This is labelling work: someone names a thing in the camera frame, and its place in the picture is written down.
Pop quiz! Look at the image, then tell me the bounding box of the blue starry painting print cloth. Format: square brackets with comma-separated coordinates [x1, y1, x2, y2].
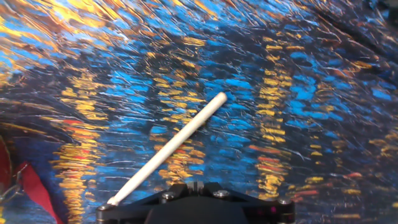
[0, 0, 398, 224]

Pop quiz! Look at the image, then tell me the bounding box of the pale wooden drumstick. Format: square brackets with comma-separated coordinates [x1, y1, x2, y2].
[106, 91, 229, 207]

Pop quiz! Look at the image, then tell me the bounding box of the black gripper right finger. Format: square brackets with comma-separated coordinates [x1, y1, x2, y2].
[195, 181, 296, 224]

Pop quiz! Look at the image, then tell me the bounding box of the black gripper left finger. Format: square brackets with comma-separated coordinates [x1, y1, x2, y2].
[95, 181, 195, 224]

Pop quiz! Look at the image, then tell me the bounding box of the red drum strap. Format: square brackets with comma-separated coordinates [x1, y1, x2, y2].
[17, 161, 64, 224]

